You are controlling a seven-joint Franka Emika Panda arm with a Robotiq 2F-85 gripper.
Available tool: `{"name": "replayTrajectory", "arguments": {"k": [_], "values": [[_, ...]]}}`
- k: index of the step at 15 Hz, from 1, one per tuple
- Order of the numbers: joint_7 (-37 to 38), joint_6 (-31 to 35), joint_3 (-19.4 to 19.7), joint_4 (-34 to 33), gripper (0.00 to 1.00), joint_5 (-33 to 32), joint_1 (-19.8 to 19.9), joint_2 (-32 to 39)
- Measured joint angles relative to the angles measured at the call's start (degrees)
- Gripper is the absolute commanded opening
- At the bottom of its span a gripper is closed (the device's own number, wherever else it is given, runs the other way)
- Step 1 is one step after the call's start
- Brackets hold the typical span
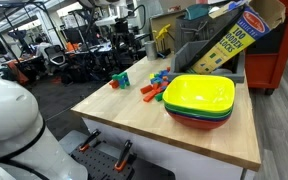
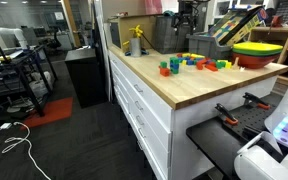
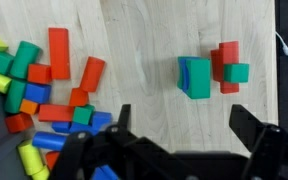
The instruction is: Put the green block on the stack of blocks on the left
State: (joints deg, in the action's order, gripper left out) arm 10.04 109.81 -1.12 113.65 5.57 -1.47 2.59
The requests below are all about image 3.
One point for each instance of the red wooden cube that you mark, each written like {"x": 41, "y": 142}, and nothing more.
{"x": 39, "y": 74}
{"x": 17, "y": 123}

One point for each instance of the small red wooden block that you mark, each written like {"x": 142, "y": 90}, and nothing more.
{"x": 78, "y": 97}

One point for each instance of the blue wooden cylinder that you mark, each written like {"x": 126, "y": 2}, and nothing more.
{"x": 47, "y": 140}

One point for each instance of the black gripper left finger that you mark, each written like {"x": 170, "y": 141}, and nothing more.
{"x": 124, "y": 116}

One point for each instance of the green arch wooden block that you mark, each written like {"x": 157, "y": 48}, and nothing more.
{"x": 197, "y": 78}

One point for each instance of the red wooden cylinder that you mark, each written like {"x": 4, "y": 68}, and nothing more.
{"x": 92, "y": 75}

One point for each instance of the long red wooden block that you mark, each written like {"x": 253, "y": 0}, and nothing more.
{"x": 229, "y": 51}
{"x": 54, "y": 112}
{"x": 59, "y": 53}

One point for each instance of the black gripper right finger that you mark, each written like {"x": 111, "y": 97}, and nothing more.
{"x": 245, "y": 126}

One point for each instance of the blue arch wooden block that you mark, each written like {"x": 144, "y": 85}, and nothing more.
{"x": 185, "y": 76}

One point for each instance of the orange wooden cube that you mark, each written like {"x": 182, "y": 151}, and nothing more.
{"x": 29, "y": 107}

